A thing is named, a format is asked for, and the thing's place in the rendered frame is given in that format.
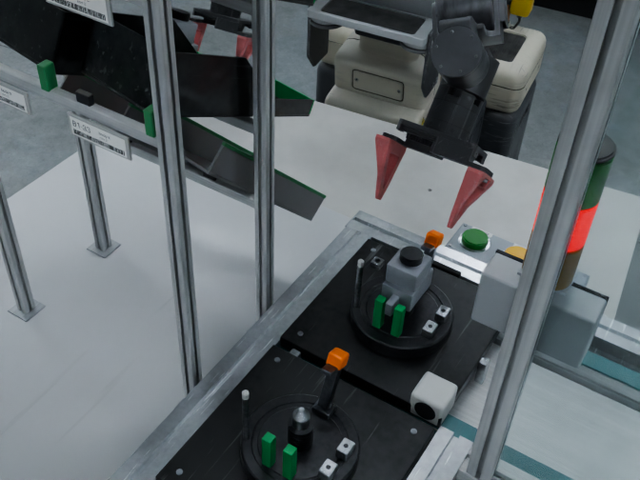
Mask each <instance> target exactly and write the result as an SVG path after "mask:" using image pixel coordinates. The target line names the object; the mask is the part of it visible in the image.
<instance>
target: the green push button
mask: <svg viewBox="0 0 640 480"><path fill-rule="evenodd" d="M488 241H489V238H488V236H487V234H486V233H485V232H483V231H482V230H479V229H469V230H465V231H464V232H463V235H462V243H463V244H464V246H466V247H467V248H469V249H472V250H481V249H484V248H485V247H486V246H487V244H488Z"/></svg>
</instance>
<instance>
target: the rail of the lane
mask: <svg viewBox="0 0 640 480"><path fill-rule="evenodd" d="M346 226H348V227H350V228H352V229H354V230H357V233H356V234H360V233H361V232H363V233H365V234H366V235H368V236H371V240H373V241H375V242H377V243H379V244H382V245H384V246H386V247H389V248H391V249H393V250H397V251H399V250H400V249H401V247H402V246H407V247H408V246H413V247H416V248H418V249H420V250H421V246H422V245H423V244H425V243H424V242H425V237H422V236H420V235H417V234H415V233H413V232H410V231H408V230H404V229H402V228H400V227H397V226H395V225H393V224H391V223H389V222H387V221H384V220H382V219H380V218H377V217H375V216H373V215H370V214H368V213H366V212H363V211H361V210H360V211H358V212H357V213H356V214H355V215H354V216H353V217H352V218H351V220H349V222H348V224H347V225H346ZM346 226H345V227H346ZM421 251H422V252H423V253H424V251H423V250H421ZM486 265H487V264H485V263H483V262H480V261H478V260H475V259H473V258H471V257H468V256H467V255H465V254H462V253H460V252H458V251H455V250H452V249H449V248H447V247H445V246H442V245H441V246H439V247H438V248H437V251H436V253H435V256H434V259H433V263H432V267H434V268H437V269H439V270H441V271H444V272H446V273H448V274H451V275H453V276H455V277H457V278H460V279H462V280H464V281H467V282H469V283H471V284H473V285H475V286H477V287H478V285H479V281H480V277H481V273H482V271H483V269H484V268H485V267H486Z"/></svg>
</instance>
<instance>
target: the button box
mask: <svg viewBox="0 0 640 480"><path fill-rule="evenodd" d="M469 229H478V228H476V227H473V226H470V225H468V224H465V223H463V224H462V225H461V226H460V228H459V229H458V230H457V232H456V233H455V234H454V235H453V236H452V238H451V239H450V240H449V242H448V243H447V245H446V246H445V247H447V248H449V249H452V250H455V251H458V252H460V253H462V254H465V255H467V256H468V257H471V258H473V259H475V260H478V261H480V262H483V263H485V264H488V262H489V261H490V260H491V258H492V256H493V255H494V254H495V252H496V250H497V249H499V250H502V251H505V250H506V249H507V248H509V247H512V246H519V247H522V246H520V245H517V244H515V243H512V242H510V241H507V240H505V239H502V238H500V237H498V236H495V235H493V234H492V233H489V232H487V231H484V230H483V232H485V233H486V234H487V236H488V238H489V241H488V244H487V246H486V247H485V248H484V249H481V250H472V249H469V248H467V247H466V246H464V244H463V243H462V235H463V232H464V231H465V230H469ZM479 230H480V229H479Z"/></svg>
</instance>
